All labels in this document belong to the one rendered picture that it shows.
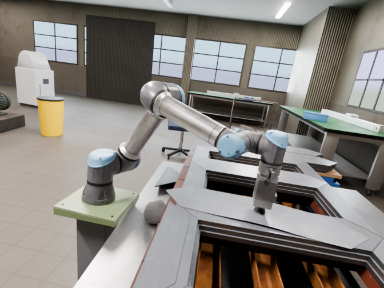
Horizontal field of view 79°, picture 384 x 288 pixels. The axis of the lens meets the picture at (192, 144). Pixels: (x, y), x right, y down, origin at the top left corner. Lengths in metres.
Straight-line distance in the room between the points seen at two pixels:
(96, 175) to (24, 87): 6.41
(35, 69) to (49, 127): 2.79
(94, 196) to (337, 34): 6.45
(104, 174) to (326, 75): 6.18
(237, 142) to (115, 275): 0.58
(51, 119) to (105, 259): 3.84
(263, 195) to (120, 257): 0.55
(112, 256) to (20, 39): 11.03
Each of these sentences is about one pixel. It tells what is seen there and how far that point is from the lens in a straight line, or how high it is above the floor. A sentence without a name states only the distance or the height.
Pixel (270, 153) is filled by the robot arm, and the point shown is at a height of 1.11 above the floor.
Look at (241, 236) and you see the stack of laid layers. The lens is 0.85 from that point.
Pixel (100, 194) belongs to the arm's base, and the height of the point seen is 0.76.
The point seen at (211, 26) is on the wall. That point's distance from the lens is 8.65.
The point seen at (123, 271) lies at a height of 0.68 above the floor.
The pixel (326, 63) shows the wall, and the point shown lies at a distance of 6.76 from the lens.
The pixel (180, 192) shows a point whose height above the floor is 0.87.
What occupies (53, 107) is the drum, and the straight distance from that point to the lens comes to 4.56.
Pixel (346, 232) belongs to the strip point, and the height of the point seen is 0.87.
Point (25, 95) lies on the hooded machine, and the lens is 7.45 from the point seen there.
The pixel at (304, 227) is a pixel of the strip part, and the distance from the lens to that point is 0.95.
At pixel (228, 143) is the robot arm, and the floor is 1.15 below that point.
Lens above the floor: 1.33
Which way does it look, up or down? 16 degrees down
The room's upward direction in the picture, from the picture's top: 8 degrees clockwise
